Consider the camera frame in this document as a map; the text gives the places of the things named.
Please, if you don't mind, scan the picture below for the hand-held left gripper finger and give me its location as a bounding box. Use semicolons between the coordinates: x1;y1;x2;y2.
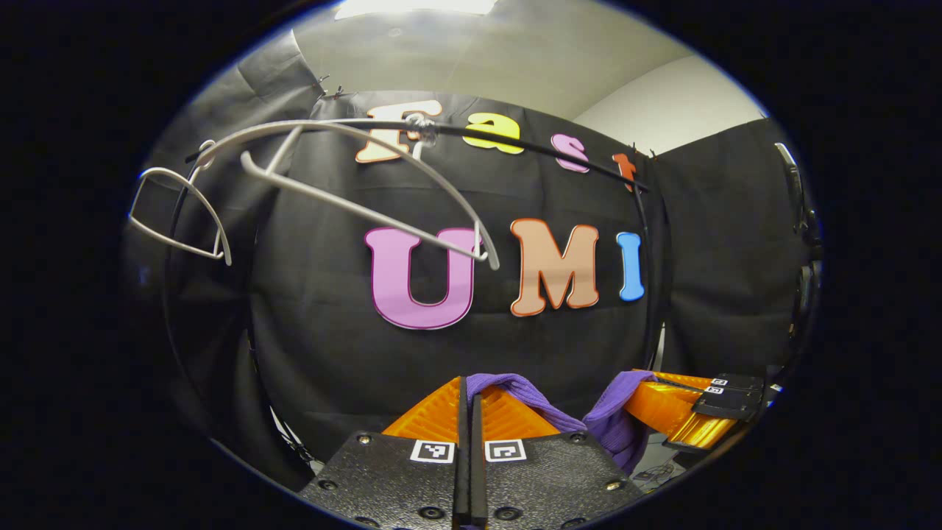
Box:
471;386;648;530
298;377;470;530

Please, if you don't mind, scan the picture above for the purple ribbed shirt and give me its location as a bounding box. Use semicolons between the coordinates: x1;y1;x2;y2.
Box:
466;370;656;476

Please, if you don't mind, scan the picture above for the white hanger with taped hook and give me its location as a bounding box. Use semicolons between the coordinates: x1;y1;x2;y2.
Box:
195;114;501;272

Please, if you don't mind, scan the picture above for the white clothes hanger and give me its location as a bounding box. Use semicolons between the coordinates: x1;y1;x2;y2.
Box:
129;140;233;267

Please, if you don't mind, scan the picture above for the black backdrop cloth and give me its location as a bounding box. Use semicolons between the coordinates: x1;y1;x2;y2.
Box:
125;33;818;490

